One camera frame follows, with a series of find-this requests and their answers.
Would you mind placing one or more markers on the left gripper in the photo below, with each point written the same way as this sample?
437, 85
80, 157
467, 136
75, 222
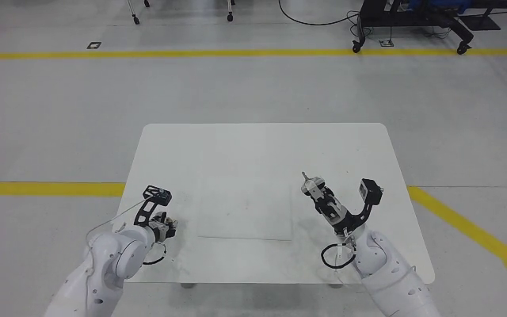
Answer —
160, 227

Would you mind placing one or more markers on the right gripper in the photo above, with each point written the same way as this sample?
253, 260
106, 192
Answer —
339, 217

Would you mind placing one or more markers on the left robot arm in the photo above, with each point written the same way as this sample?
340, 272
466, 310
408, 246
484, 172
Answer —
107, 269

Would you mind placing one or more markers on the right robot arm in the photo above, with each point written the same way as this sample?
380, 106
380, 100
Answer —
392, 277

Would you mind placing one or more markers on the grey table foot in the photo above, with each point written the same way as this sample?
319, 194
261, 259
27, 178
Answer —
336, 285
188, 285

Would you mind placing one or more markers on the grey floor socket plate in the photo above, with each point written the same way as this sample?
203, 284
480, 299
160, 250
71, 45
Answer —
386, 43
94, 45

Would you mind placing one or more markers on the black wheeled cart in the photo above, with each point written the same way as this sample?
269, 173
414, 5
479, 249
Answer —
412, 20

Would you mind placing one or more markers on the chair leg with caster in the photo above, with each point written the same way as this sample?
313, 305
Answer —
134, 14
229, 12

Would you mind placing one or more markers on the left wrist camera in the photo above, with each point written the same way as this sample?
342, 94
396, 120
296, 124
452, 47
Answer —
155, 197

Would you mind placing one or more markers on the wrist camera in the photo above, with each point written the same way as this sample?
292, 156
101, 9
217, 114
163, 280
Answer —
155, 197
370, 195

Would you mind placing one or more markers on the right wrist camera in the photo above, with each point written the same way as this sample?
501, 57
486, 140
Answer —
370, 195

